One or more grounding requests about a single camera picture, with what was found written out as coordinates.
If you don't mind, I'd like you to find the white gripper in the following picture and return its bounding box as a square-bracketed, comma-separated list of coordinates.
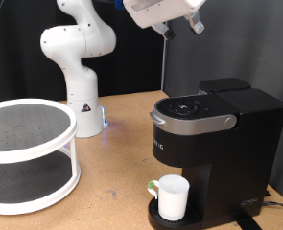
[122, 0, 207, 41]

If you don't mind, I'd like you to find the black machine power cable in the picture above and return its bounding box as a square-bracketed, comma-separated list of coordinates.
[262, 200, 283, 212]

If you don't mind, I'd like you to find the black Keurig coffee machine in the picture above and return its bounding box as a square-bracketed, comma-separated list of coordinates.
[148, 77, 283, 230]

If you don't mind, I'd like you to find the black curtain backdrop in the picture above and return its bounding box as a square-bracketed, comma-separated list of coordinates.
[0, 0, 168, 106]

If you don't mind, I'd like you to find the white mug green taped handle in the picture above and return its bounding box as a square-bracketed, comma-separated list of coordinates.
[147, 173, 191, 221]

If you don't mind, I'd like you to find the grey partition panel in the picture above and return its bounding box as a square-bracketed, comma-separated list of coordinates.
[161, 0, 283, 205]

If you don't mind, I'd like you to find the white two-tier turntable shelf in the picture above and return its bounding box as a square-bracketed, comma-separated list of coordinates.
[0, 98, 82, 216]

